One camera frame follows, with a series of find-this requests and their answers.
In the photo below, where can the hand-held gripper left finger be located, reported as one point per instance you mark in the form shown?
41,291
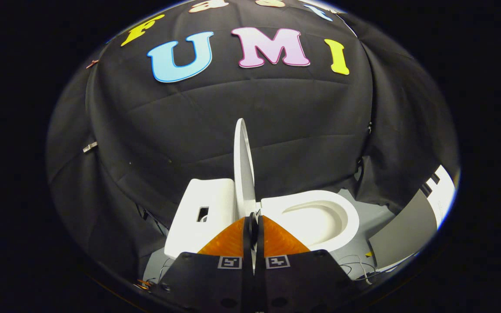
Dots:
215,282

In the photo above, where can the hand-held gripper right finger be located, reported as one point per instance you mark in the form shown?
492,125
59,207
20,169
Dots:
294,282

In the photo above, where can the round black lid tab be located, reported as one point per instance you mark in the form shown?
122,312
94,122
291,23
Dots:
254,222

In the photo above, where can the white toilet tank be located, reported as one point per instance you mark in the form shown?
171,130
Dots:
215,204

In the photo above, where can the grey flat panel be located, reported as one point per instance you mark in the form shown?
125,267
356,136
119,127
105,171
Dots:
407,230

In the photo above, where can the white board with black bars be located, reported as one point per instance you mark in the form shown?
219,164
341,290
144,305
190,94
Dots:
444,195

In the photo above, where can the black backdrop cloth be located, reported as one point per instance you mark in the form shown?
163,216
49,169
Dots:
255,108

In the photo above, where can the small silver clip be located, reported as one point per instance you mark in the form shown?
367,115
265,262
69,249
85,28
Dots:
89,147

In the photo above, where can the small red clip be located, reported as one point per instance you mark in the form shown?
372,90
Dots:
91,64

